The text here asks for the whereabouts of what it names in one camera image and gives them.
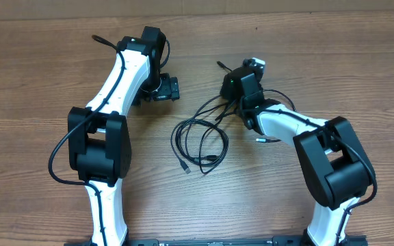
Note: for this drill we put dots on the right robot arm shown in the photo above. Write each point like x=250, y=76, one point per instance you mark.
x=335, y=167

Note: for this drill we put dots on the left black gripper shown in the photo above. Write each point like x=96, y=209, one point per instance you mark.
x=169, y=89

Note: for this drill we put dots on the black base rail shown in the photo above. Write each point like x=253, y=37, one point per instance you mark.
x=214, y=242

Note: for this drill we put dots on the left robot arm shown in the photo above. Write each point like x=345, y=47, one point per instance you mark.
x=99, y=145

